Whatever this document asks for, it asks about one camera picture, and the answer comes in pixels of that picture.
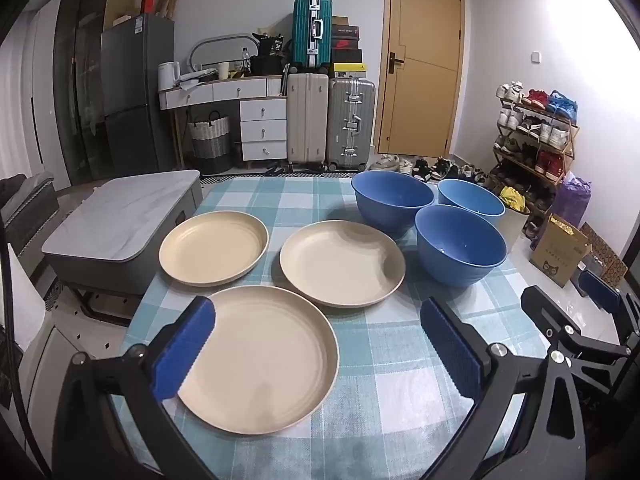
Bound dark blue bowl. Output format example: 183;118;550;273
351;170;435;238

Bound brown cardboard box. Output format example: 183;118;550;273
530;214;592;288

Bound teal suitcase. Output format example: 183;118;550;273
292;0;333;71

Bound teal checked tablecloth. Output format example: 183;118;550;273
107;175;551;480

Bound white kettle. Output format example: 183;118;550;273
159;61;182;92

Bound woven laundry basket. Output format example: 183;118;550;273
187;112;233;173

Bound beige suitcase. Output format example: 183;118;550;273
286;72;330;171

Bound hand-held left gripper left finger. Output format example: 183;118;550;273
52;296;216;480

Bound white upholstered seat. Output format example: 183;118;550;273
0;255;86;441

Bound grey marble coffee table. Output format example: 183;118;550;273
41;170;204;321

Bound stack of shoe boxes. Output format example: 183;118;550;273
331;15;368;78

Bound rows of stored sneakers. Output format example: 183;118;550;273
494;82;578;211

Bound yellow wooden door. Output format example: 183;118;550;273
376;0;467;157

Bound brown patterned box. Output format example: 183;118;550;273
582;224;628;286

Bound yellow plastic bag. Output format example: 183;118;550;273
500;186;526;213

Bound black paper bag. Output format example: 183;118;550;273
250;34;288;76

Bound purple plastic bag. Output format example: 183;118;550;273
556;172;592;228

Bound grey sofa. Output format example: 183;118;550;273
0;172;58;258

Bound light blue bowl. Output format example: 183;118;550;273
437;178;506;226

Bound silver suitcase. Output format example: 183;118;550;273
327;78;377;172

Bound dark glass cabinet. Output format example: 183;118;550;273
52;0;108;186

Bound group of loose shoes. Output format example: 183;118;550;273
369;154;493;184

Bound oval mirror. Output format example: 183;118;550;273
189;34;258;73

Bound white dresser with drawers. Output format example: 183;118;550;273
159;74;288;163

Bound beige plate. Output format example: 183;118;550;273
279;220;406;309
170;286;341;433
159;211;270;288

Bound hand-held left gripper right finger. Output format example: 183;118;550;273
420;297;586;480

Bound dark grey refrigerator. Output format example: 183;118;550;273
100;14;176;173

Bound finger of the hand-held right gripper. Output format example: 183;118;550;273
579;270;640;346
520;285;628;396

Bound wooden shoe rack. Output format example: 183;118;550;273
492;82;580;221

